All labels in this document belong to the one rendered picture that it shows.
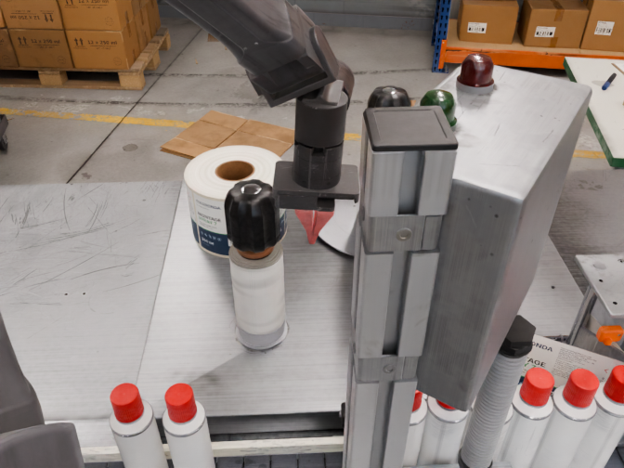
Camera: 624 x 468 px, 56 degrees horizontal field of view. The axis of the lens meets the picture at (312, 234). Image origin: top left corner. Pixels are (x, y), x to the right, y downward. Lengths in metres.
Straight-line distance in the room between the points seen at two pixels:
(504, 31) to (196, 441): 3.92
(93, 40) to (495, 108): 3.77
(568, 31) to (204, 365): 3.81
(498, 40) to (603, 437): 3.75
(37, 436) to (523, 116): 0.33
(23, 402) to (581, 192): 1.48
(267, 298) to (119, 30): 3.21
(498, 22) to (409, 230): 4.06
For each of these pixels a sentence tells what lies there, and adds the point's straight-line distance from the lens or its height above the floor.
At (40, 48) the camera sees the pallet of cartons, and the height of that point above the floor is 0.27.
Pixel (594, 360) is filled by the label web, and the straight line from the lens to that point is 0.86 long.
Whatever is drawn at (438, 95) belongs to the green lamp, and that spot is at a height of 1.50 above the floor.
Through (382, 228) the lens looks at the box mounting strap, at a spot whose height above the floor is 1.45.
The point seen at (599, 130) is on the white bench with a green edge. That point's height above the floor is 0.80.
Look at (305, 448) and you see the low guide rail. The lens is 0.88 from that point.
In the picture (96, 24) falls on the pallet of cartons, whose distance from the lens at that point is 4.05.
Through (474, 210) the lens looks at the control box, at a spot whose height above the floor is 1.46.
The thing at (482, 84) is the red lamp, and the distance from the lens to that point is 0.43.
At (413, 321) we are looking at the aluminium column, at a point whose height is 1.37.
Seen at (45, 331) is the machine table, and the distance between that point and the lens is 1.22.
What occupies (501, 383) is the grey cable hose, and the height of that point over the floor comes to 1.23.
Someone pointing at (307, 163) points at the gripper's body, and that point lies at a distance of 0.67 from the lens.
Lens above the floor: 1.65
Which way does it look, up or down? 38 degrees down
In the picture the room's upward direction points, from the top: straight up
